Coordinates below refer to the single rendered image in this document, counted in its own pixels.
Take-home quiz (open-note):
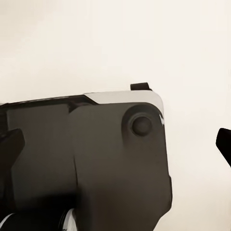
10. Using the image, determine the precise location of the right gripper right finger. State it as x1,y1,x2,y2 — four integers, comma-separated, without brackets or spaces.
216,128,231,167

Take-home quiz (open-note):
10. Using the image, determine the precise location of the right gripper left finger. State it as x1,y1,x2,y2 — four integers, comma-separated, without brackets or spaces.
0,128,25,186

